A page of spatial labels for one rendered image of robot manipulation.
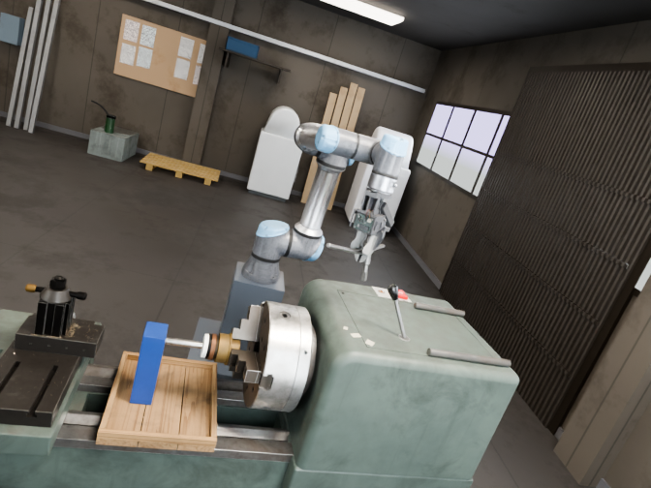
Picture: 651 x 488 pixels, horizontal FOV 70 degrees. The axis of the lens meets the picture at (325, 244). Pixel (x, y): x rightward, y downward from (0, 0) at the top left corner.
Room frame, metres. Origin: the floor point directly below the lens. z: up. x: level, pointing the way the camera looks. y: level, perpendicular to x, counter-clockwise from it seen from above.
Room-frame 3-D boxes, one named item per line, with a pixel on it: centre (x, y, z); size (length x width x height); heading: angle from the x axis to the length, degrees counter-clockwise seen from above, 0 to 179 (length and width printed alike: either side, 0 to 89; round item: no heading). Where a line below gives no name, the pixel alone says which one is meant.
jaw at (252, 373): (1.14, 0.10, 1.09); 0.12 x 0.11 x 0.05; 18
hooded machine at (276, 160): (7.82, 1.21, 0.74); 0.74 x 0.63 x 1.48; 102
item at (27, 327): (1.14, 0.64, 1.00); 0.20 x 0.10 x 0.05; 108
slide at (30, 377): (1.07, 0.65, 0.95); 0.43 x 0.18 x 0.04; 18
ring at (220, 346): (1.20, 0.19, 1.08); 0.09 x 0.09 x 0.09; 18
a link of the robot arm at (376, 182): (1.29, -0.10, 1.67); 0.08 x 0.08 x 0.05
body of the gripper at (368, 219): (1.28, -0.10, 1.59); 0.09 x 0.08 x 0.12; 154
